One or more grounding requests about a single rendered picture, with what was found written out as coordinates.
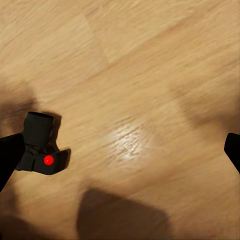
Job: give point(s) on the digital camera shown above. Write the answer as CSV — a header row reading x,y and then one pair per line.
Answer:
x,y
40,156

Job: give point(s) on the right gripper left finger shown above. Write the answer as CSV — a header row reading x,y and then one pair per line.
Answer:
x,y
12,149

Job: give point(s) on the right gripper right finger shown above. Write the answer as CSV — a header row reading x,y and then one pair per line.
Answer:
x,y
232,149

